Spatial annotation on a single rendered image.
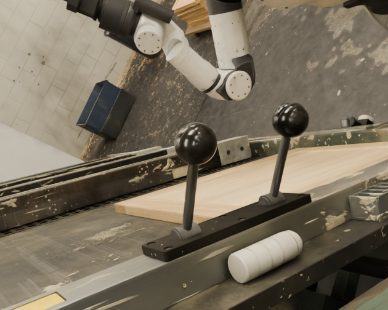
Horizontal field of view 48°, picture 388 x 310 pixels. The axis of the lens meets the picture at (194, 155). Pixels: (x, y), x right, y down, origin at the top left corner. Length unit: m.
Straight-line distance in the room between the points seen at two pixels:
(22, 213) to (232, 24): 0.69
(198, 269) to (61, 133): 5.81
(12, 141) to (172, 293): 4.33
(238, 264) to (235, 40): 0.82
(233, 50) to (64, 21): 5.23
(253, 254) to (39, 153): 4.38
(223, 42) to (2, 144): 3.73
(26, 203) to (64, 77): 5.17
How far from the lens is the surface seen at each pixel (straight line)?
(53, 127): 6.17
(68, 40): 6.26
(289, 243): 0.45
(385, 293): 0.26
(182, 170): 1.24
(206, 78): 1.14
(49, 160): 4.76
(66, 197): 1.10
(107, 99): 5.26
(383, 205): 0.55
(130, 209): 0.86
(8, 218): 1.08
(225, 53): 1.16
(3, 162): 4.70
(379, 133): 1.09
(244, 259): 0.41
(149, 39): 1.05
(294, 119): 0.44
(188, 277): 0.42
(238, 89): 1.15
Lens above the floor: 1.69
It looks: 29 degrees down
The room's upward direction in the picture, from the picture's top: 61 degrees counter-clockwise
